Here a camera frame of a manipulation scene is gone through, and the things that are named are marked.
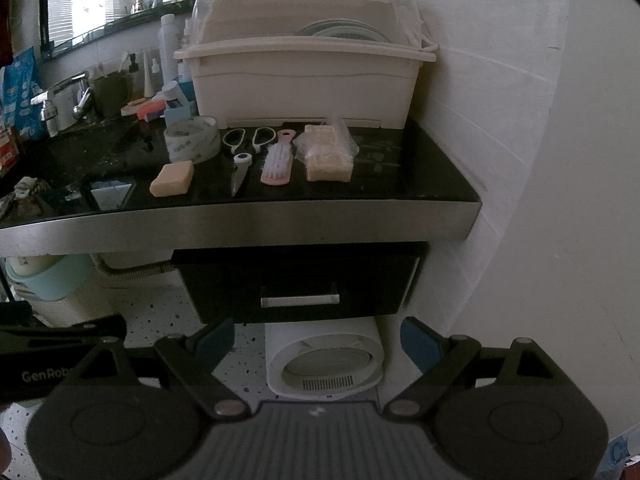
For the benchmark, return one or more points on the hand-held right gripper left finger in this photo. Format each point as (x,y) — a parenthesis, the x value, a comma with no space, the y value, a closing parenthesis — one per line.
(215,345)

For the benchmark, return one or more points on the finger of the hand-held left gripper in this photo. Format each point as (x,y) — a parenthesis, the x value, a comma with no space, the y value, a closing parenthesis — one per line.
(92,328)

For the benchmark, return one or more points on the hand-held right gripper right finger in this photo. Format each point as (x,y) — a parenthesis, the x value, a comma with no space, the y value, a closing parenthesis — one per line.
(417,347)

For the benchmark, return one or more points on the black drawer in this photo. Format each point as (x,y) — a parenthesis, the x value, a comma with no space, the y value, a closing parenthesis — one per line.
(300,270)

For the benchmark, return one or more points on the light blue bucket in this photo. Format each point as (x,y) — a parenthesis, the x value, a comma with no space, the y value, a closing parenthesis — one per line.
(45,277)

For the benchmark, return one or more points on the white round bin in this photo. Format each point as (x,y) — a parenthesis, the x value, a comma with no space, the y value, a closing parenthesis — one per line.
(325,355)

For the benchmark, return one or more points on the crumpled rag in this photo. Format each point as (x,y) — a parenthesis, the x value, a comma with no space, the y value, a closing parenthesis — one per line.
(30,186)

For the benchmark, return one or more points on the pink scrub brush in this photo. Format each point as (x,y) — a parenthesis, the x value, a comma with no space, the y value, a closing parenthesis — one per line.
(275,162)

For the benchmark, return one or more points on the red printed packet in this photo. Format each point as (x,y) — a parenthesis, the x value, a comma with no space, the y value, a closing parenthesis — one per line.
(7,147)

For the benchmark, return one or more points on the clear tape roll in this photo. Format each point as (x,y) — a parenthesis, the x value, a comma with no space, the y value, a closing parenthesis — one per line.
(192,140)

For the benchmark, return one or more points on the yellow sponges in plastic wrap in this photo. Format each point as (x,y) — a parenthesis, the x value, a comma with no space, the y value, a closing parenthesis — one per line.
(325,152)

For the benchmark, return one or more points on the pink orange sponge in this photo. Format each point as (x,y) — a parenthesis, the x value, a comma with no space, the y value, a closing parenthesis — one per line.
(147,109)

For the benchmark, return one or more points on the chrome faucet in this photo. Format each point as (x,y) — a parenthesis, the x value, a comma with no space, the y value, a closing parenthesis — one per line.
(75,102)

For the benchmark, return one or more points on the blue crumpled item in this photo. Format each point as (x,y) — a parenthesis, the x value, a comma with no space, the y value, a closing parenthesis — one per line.
(620,452)

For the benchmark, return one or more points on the light blue box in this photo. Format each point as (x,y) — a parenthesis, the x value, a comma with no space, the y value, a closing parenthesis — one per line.
(180,111)

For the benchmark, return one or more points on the olive green cup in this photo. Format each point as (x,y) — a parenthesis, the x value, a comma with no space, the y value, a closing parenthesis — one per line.
(111,95)

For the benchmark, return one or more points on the blue printed packet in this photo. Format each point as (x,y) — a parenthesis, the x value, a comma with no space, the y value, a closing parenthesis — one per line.
(22,95)

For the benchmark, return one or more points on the white tube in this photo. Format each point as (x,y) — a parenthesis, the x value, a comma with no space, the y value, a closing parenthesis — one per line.
(175,91)

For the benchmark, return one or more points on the black pump bottle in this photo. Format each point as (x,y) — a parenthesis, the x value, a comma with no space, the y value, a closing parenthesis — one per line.
(135,77)

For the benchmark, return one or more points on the white electric toothbrush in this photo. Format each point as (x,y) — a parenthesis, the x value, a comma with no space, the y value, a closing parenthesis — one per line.
(149,75)

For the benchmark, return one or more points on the small dropper bottle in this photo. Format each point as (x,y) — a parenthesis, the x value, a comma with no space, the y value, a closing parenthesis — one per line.
(155,72)

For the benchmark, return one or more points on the beige dish rack with lid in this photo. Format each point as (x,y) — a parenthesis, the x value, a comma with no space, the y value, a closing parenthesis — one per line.
(300,85)

